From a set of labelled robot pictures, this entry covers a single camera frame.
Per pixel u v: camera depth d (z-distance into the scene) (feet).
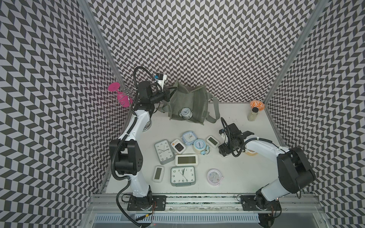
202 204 2.43
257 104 3.74
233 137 2.31
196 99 3.25
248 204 2.38
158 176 2.58
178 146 2.98
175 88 2.58
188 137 3.10
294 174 1.45
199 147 2.93
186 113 3.38
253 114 3.35
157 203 2.38
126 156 1.54
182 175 2.62
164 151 2.90
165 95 2.38
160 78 2.35
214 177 2.60
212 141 3.13
